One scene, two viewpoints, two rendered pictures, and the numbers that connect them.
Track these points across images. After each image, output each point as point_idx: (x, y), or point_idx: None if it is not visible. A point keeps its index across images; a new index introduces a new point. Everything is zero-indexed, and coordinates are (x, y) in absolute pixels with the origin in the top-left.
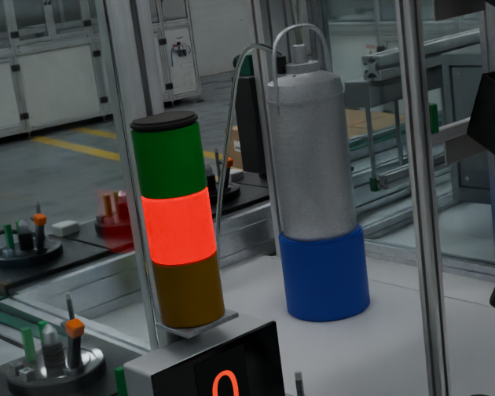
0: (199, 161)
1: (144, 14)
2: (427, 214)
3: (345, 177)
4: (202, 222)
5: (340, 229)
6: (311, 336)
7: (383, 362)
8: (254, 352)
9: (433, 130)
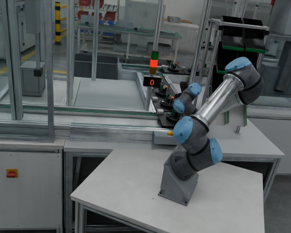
0: (156, 57)
1: (157, 39)
2: (199, 78)
3: None
4: (154, 63)
5: None
6: None
7: None
8: (157, 79)
9: (204, 67)
